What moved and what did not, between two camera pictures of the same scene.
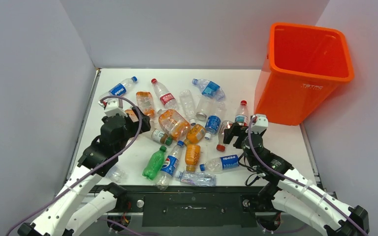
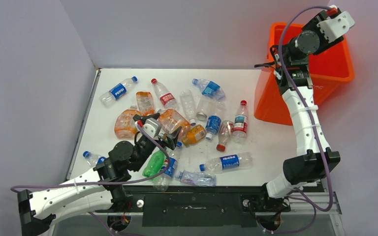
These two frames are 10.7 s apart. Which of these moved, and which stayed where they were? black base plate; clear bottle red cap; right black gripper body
Moved: right black gripper body
Stayed: black base plate; clear bottle red cap
